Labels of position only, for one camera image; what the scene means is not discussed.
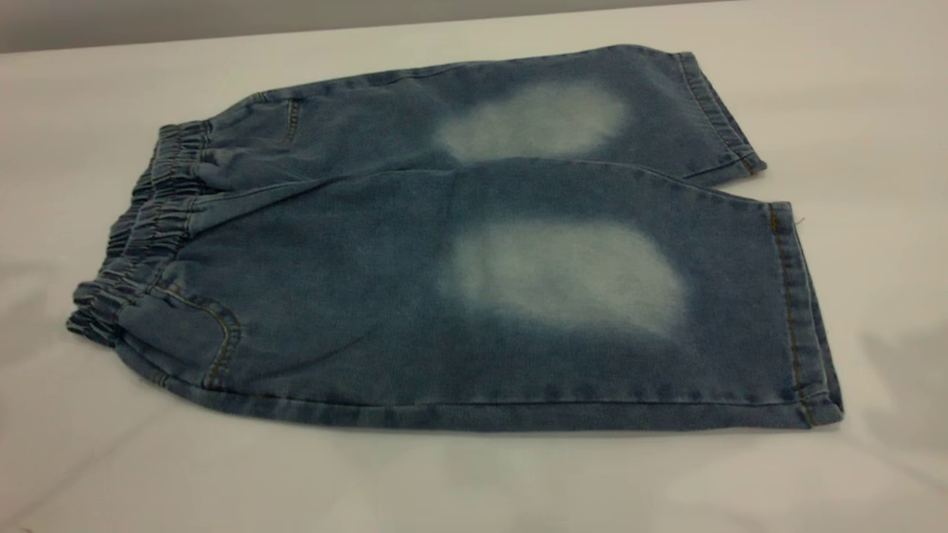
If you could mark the blue denim pants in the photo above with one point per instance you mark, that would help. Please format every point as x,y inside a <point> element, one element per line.
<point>385,296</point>

